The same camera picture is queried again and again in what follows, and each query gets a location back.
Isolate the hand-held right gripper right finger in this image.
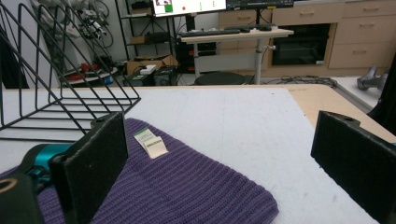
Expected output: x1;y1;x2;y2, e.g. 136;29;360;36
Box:
310;110;396;224

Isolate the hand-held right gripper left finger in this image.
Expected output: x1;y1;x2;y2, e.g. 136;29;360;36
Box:
49;112;129;224

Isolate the black wire basket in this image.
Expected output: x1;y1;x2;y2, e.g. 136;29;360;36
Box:
0;2;142;143

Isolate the purple knitted hat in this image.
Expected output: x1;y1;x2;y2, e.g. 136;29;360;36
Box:
0;117;279;224

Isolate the grey handheld device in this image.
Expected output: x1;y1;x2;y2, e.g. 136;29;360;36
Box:
356;64;389;91

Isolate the cardboard box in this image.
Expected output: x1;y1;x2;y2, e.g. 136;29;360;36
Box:
126;54;179;76

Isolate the light wooden cabinet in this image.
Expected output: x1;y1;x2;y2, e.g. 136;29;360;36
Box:
218;0;396;78

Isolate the dark curtain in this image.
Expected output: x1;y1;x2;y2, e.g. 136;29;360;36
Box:
0;26;30;90

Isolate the black built-in oven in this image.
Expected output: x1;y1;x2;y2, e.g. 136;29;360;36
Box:
271;23;332;67

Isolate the white table mat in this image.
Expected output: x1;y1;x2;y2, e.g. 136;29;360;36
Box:
0;87;379;224

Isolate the black shelf rack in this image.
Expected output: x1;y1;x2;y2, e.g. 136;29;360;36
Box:
115;0;176;61

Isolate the white robot equipment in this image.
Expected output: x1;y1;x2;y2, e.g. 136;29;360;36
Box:
29;0;114;86

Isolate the round black stool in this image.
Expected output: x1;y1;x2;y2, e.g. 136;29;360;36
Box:
193;71;248;87

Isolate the black keyboard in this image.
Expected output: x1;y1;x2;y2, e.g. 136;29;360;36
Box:
178;28;242;38

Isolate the light wooden desk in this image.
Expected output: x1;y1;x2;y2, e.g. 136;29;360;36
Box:
178;27;295;86

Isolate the computer monitor with white screen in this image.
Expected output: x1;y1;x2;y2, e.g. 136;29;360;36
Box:
151;0;228;18

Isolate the computer monitor with dark screen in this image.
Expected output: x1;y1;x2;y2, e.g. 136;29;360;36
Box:
226;0;295;10

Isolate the bundle of floor cables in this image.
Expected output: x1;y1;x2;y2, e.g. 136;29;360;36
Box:
261;75;339;89

